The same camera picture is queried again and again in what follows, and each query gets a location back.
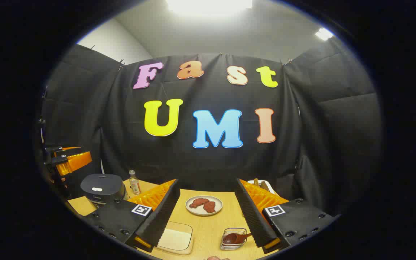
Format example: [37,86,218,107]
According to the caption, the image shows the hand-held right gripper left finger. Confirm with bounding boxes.
[83,179,181,253]

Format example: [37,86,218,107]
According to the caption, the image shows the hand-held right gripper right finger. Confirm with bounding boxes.
[234,178,339,254]

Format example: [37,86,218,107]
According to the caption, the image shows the dark wooden spoon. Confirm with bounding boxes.
[222,232,252,245]

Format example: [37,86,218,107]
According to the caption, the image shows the dark grey rice cooker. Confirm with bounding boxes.
[81,173,129,208]

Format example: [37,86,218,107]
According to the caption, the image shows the white ceramic holder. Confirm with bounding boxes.
[247,179,276,195]

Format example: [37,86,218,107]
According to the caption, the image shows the clear glass rice tray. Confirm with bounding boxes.
[156,221,194,255]

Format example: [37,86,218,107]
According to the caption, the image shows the round white plate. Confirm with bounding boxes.
[185,195,223,216]

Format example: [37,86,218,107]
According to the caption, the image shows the long red meat piece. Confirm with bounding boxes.
[189,198,210,209]

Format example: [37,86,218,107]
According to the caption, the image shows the small glass bottle red label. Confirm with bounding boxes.
[129,170,142,195]

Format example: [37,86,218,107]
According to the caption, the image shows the black backdrop cloth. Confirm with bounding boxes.
[36,43,384,217]

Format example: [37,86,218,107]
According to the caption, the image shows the small ceiling light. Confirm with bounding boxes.
[315,28,334,41]

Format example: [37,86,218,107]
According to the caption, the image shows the long ceiling light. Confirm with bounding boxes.
[166,0,252,11]

